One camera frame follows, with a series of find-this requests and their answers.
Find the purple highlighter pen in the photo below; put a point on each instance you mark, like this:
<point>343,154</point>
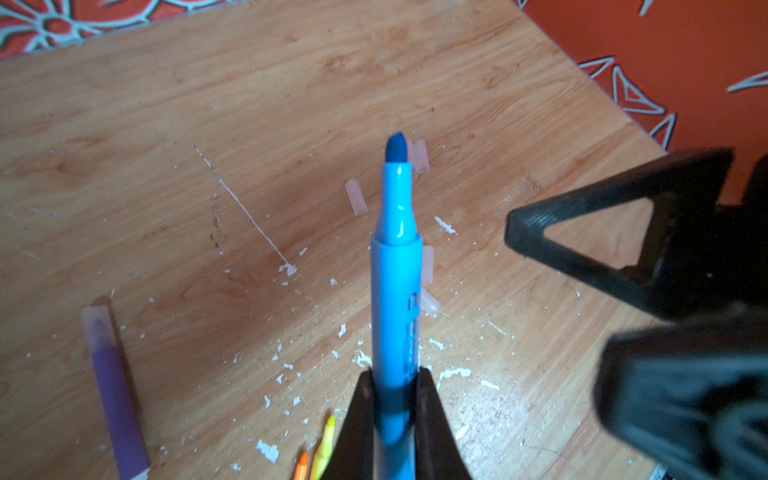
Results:
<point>118,404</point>

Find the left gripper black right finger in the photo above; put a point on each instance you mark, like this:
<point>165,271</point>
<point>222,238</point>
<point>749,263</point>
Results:
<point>437,456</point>

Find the clear pen cap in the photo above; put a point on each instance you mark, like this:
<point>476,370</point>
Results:
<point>355,197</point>
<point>418,156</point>
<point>428,261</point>

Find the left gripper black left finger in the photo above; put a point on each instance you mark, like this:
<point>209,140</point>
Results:
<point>353,455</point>

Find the orange highlighter pen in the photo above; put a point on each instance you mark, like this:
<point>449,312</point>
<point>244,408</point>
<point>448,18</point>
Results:
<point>301,471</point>

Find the blue highlighter pen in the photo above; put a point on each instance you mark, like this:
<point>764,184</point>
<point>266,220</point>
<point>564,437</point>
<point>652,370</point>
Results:
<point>396,260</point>

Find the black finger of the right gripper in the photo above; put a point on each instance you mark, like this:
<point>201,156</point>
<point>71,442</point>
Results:
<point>642,236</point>

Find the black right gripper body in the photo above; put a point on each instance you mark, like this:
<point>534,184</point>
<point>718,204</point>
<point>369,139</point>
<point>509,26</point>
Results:
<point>692,396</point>

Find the yellow highlighter pen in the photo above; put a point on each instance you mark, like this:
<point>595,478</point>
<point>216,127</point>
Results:
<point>324,451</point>

